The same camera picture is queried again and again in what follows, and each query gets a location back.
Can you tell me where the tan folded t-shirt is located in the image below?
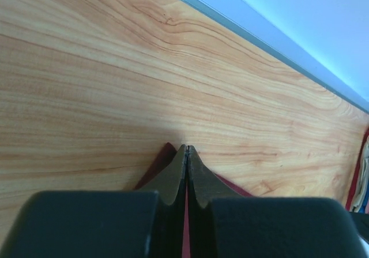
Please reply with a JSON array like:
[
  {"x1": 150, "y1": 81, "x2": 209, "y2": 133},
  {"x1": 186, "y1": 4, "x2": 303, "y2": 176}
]
[{"x1": 352, "y1": 142, "x2": 368, "y2": 212}]

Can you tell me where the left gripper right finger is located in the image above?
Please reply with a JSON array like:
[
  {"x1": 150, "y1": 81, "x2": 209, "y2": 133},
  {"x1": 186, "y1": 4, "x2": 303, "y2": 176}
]
[{"x1": 187, "y1": 145, "x2": 231, "y2": 257}]

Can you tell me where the maroon t-shirt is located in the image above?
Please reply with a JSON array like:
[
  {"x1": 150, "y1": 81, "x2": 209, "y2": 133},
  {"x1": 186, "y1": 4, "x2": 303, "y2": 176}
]
[{"x1": 134, "y1": 143, "x2": 251, "y2": 257}]

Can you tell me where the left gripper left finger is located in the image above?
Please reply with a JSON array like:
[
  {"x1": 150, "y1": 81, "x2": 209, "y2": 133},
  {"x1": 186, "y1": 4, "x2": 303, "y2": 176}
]
[{"x1": 141, "y1": 145, "x2": 187, "y2": 257}]

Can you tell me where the blue folded t-shirt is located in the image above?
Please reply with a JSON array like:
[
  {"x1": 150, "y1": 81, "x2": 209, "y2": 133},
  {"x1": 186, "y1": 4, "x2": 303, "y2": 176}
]
[{"x1": 359, "y1": 191, "x2": 368, "y2": 214}]

